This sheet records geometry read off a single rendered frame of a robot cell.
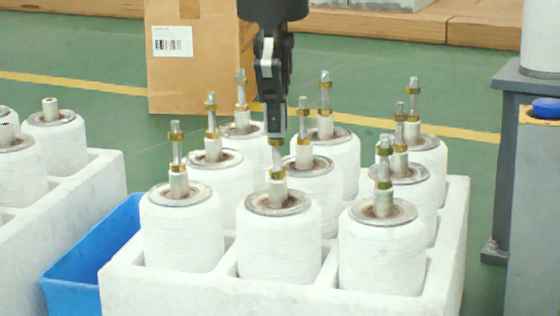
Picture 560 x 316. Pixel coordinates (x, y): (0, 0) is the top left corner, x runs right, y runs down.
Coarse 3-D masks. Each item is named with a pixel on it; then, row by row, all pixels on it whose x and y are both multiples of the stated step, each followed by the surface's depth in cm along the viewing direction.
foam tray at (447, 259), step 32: (448, 192) 116; (448, 224) 106; (128, 256) 101; (224, 256) 100; (448, 256) 98; (128, 288) 97; (160, 288) 95; (192, 288) 94; (224, 288) 93; (256, 288) 93; (288, 288) 92; (320, 288) 92; (448, 288) 92
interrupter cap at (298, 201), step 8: (256, 192) 98; (264, 192) 99; (288, 192) 98; (296, 192) 98; (304, 192) 98; (248, 200) 97; (256, 200) 96; (264, 200) 97; (288, 200) 97; (296, 200) 96; (304, 200) 96; (248, 208) 94; (256, 208) 94; (264, 208) 94; (272, 208) 95; (280, 208) 95; (288, 208) 94; (296, 208) 94; (304, 208) 94; (264, 216) 93; (272, 216) 93; (280, 216) 93
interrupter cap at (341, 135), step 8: (312, 128) 120; (336, 128) 120; (344, 128) 119; (312, 136) 117; (336, 136) 117; (344, 136) 116; (352, 136) 116; (312, 144) 114; (320, 144) 114; (328, 144) 114; (336, 144) 114
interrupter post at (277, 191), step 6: (270, 180) 95; (282, 180) 95; (270, 186) 95; (276, 186) 94; (282, 186) 95; (270, 192) 95; (276, 192) 95; (282, 192) 95; (270, 198) 95; (276, 198) 95; (282, 198) 95; (270, 204) 96; (276, 204) 95; (282, 204) 95
